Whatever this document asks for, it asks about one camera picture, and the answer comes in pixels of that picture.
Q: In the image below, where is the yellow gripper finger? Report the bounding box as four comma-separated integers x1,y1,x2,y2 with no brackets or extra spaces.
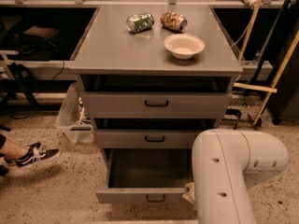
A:
182,182,196,204

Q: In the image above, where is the grey bottom drawer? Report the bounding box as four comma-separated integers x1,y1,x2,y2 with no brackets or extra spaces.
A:
96,148,192,203

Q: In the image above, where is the grey drawer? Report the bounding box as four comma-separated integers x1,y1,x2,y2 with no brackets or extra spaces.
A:
81,91,232,119
96,148,192,203
95,130,203,149

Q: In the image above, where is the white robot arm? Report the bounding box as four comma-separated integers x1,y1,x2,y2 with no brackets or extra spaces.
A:
184,129,289,224

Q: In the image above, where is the grey middle drawer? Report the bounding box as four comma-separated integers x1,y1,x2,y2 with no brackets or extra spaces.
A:
95,130,203,149

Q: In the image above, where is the grey drawer cabinet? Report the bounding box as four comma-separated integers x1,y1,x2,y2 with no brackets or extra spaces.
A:
68,4,244,173

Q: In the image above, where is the grey top drawer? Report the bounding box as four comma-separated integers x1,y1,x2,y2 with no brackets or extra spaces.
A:
81,91,232,119

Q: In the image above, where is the black clamp on floor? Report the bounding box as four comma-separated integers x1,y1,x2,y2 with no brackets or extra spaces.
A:
225,108,242,129

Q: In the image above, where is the clear plastic bin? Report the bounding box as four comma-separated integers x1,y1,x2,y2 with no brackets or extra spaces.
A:
55,82,94,143

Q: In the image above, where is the white paper bowl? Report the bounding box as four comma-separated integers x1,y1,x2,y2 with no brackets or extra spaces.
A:
164,34,205,60

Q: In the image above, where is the black white sneaker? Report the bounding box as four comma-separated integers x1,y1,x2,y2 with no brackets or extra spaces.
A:
16,147,61,168

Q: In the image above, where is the crushed brown soda can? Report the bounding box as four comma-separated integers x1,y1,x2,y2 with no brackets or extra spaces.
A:
160,11,188,32

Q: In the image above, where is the crushed green soda can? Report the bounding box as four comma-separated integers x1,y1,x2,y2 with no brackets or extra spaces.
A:
126,12,154,34

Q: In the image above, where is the person's lower leg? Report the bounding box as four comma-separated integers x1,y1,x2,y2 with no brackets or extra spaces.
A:
0,134,28,160

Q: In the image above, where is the brown box on shelf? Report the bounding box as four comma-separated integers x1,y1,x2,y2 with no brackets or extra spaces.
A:
23,25,59,40

